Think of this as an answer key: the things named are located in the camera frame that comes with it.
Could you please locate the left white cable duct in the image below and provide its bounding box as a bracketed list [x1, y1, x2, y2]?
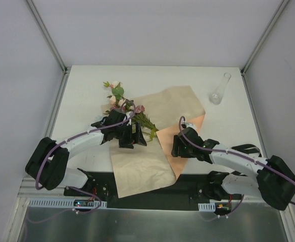
[29, 198, 107, 209]

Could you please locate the peach wrapping paper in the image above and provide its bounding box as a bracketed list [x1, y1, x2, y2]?
[109, 86, 205, 198]

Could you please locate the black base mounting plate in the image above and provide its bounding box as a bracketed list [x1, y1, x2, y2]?
[63, 170, 246, 209]

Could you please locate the black printed ribbon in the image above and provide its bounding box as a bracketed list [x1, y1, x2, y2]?
[231, 144, 262, 157]

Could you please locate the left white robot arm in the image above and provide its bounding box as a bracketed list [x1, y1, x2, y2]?
[25, 109, 147, 196]

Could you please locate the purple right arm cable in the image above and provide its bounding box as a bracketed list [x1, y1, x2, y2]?
[179, 115, 295, 222]

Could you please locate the white cable duct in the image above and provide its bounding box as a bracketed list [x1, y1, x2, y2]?
[198, 202, 216, 212]
[29, 198, 107, 209]

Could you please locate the clear glass vase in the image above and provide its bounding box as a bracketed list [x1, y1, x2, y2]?
[209, 73, 231, 105]

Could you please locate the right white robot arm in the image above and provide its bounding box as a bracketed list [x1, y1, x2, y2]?
[171, 122, 295, 211]

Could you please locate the pink flowers green leaves bunch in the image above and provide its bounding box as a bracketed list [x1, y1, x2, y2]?
[103, 81, 158, 142]

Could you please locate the right white cable duct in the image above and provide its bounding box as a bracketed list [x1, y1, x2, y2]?
[198, 202, 216, 212]

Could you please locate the left aluminium frame post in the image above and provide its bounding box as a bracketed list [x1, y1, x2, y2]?
[24, 0, 69, 75]

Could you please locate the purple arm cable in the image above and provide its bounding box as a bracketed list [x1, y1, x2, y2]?
[179, 115, 295, 222]
[26, 99, 136, 224]

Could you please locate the front aluminium rail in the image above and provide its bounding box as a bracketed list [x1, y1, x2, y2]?
[18, 172, 291, 204]

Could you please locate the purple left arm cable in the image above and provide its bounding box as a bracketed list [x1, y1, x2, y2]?
[26, 99, 136, 224]

